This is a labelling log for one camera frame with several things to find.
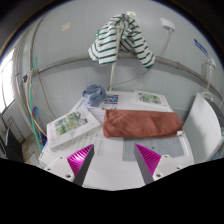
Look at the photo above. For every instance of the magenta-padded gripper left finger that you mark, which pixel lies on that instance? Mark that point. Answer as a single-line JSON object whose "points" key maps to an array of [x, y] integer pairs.
{"points": [[80, 161]]}

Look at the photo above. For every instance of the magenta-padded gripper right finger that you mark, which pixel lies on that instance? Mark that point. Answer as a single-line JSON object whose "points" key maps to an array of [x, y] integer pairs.
{"points": [[150, 161]]}

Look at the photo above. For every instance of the brown towel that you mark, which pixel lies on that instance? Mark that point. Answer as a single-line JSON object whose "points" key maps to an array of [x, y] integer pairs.
{"points": [[140, 123]]}

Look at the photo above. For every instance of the grey printed sheet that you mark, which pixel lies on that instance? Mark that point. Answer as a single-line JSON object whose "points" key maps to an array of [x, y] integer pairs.
{"points": [[160, 146]]}

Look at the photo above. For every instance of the large plant picture booklet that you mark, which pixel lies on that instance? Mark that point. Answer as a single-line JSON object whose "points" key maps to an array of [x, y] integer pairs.
{"points": [[70, 125]]}

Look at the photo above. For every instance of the white printed paper sheet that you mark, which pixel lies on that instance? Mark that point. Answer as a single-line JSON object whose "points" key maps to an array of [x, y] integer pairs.
{"points": [[96, 115]]}

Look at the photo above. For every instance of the small plant picture booklet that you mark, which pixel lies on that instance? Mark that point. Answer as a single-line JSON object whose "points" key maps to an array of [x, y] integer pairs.
{"points": [[148, 98]]}

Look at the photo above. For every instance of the white washing machine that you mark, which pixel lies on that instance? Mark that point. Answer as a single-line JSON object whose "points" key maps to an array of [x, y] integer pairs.
{"points": [[203, 126]]}

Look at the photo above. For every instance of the colourful glossy leaflet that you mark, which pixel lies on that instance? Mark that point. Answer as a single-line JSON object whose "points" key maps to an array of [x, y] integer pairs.
{"points": [[111, 101]]}

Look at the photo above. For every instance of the crumpled blue-grey cloth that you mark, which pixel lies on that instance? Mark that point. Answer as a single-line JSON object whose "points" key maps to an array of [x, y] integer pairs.
{"points": [[94, 95]]}

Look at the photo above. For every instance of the white upright pipe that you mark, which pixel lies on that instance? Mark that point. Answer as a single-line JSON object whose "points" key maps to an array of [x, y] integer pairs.
{"points": [[113, 73]]}

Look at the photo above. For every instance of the window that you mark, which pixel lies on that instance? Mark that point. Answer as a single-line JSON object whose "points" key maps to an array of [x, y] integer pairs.
{"points": [[7, 83]]}

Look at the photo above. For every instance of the green striped white garment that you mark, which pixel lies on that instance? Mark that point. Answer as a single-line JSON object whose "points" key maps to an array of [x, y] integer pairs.
{"points": [[106, 43]]}

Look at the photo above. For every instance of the grey wall pipe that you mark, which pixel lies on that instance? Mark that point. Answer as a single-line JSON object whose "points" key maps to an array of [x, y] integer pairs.
{"points": [[66, 62]]}

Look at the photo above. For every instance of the small white wall box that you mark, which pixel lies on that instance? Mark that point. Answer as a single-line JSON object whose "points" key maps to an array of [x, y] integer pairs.
{"points": [[211, 62]]}

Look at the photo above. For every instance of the blue wall sign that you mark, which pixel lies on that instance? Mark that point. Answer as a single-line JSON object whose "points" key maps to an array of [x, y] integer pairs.
{"points": [[200, 46]]}

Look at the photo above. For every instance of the small beige wall sticker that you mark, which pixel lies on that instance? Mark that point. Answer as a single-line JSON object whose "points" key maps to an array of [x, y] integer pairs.
{"points": [[66, 26]]}

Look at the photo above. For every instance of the white wall socket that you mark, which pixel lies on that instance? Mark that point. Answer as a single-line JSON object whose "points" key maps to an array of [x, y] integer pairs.
{"points": [[167, 24]]}

